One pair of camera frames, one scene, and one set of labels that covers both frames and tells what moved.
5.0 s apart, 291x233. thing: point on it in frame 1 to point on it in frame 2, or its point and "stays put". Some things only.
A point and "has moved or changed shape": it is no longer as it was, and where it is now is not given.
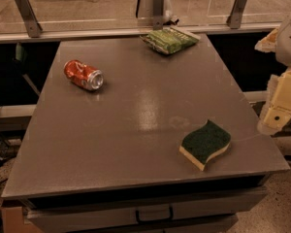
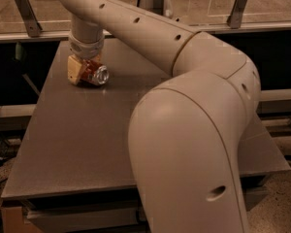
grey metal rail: [127, 35] stays put
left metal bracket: [27, 14] stays put
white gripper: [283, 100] to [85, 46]
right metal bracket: [235, 17] stays put
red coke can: [83, 76] has moved or changed shape
